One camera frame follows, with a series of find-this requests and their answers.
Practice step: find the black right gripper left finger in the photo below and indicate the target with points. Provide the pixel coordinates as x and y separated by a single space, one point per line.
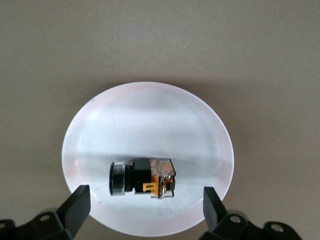
75 210

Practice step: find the pale pink round plate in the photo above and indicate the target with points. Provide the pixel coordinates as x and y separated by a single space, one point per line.
140 125

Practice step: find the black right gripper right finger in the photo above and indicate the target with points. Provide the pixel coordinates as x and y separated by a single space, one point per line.
215 215

